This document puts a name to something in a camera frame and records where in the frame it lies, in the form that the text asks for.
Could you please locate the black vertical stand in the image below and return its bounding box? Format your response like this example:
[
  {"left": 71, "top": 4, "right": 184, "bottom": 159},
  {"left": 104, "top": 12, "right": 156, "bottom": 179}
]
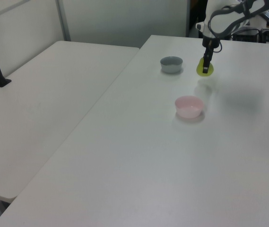
[{"left": 197, "top": 0, "right": 208, "bottom": 23}]

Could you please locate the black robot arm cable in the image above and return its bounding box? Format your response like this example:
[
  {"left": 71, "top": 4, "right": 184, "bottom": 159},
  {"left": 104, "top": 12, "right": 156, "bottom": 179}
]
[{"left": 213, "top": 40, "right": 223, "bottom": 54}]

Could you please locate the black box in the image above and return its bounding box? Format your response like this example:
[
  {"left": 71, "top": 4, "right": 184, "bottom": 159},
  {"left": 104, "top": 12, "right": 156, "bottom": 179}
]
[{"left": 232, "top": 26, "right": 260, "bottom": 43}]

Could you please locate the grey aluminium partition post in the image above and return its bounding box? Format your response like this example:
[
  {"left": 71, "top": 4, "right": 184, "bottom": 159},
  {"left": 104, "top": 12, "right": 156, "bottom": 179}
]
[{"left": 55, "top": 0, "right": 72, "bottom": 42}]

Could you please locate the grey plastic bowl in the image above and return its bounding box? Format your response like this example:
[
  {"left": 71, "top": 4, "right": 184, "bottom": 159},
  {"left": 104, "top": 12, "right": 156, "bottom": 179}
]
[{"left": 160, "top": 56, "right": 183, "bottom": 73}]

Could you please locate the white side table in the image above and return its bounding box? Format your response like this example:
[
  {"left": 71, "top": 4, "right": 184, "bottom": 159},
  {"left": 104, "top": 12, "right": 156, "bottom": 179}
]
[{"left": 0, "top": 40, "right": 140, "bottom": 203}]

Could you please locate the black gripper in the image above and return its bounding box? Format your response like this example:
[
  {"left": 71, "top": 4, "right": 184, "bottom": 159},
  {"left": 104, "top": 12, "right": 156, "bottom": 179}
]
[{"left": 202, "top": 37, "right": 220, "bottom": 74}]

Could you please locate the green pear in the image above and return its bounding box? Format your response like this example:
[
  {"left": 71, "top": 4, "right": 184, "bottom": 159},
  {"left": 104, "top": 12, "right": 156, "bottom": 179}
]
[{"left": 196, "top": 58, "right": 215, "bottom": 78}]

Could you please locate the pink plastic bowl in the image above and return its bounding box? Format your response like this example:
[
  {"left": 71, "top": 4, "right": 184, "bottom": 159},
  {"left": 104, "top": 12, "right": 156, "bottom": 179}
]
[{"left": 174, "top": 95, "right": 204, "bottom": 119}]

